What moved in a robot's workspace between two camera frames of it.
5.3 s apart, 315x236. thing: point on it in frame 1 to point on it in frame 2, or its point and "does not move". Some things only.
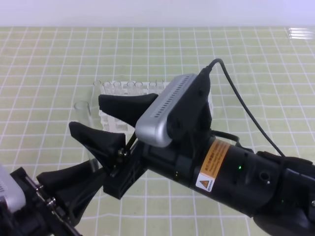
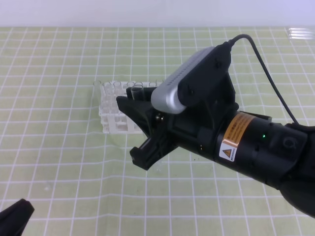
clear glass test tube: (82, 114) to (138, 92)
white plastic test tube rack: (108, 122) does not move
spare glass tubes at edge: (300, 33) does not move
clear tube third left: (117, 88) does not move
